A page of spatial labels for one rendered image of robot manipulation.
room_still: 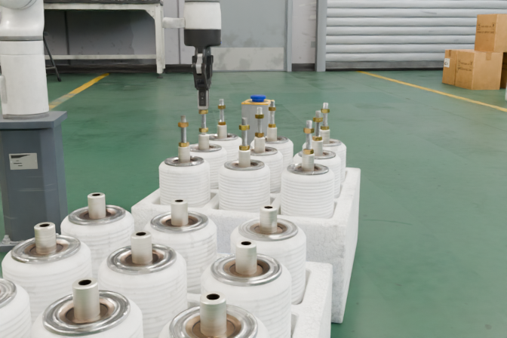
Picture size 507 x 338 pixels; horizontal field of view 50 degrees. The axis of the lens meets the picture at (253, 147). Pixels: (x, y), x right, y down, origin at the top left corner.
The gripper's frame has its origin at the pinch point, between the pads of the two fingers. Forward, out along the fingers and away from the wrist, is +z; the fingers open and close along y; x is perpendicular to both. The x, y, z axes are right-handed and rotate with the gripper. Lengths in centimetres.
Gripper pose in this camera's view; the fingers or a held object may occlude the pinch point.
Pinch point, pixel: (203, 99)
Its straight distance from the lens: 113.0
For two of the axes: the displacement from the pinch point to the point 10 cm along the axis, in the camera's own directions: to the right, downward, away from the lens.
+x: -10.0, -0.2, 0.5
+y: 0.5, -2.2, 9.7
